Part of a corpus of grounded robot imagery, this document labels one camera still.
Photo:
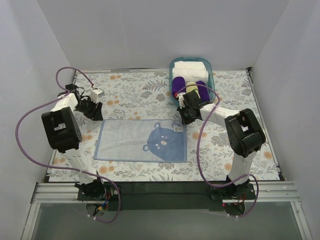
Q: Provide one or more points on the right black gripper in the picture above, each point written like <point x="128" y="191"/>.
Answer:
<point x="185" y="116"/>

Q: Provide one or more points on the aluminium frame rail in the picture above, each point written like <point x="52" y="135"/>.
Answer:
<point x="269" y="191"/>

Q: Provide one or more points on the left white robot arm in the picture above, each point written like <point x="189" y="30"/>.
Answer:
<point x="64" y="135"/>

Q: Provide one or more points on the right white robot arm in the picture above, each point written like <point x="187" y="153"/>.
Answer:
<point x="244" y="132"/>

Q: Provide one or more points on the right purple rolled towel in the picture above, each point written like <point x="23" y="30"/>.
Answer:
<point x="203" y="91"/>

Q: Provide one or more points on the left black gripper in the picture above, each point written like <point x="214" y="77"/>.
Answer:
<point x="92" y="110"/>

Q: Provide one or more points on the white rolled towel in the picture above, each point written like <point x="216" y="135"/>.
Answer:
<point x="191" y="71"/>

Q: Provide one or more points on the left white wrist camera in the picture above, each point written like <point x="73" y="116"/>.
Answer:
<point x="96" y="94"/>

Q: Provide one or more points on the teal plastic basket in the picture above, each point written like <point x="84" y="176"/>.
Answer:
<point x="208" y="66"/>

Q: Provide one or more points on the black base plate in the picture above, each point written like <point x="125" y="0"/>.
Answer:
<point x="113" y="201"/>

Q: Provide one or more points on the blue towel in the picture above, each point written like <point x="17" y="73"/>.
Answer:
<point x="147" y="141"/>

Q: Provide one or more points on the left purple rolled towel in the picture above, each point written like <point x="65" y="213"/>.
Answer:
<point x="177" y="84"/>

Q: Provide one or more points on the green patterned towel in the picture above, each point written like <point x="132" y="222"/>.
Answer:
<point x="192" y="87"/>

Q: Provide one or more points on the purple rolled towel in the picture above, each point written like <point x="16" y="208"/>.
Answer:
<point x="177" y="84"/>
<point x="203" y="91"/>

